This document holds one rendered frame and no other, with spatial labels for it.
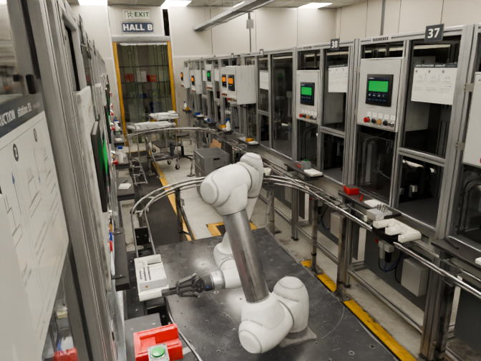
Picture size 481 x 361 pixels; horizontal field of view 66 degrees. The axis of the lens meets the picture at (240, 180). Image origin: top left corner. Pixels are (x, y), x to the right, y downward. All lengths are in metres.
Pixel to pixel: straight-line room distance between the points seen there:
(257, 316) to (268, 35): 9.47
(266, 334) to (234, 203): 0.52
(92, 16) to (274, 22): 4.49
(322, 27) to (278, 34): 1.35
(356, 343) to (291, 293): 0.39
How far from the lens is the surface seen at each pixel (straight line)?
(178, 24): 9.92
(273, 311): 1.56
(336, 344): 1.84
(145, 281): 1.85
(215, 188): 1.38
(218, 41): 10.11
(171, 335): 1.50
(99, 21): 9.78
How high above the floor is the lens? 1.87
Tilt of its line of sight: 17 degrees down
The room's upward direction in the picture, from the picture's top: 2 degrees counter-clockwise
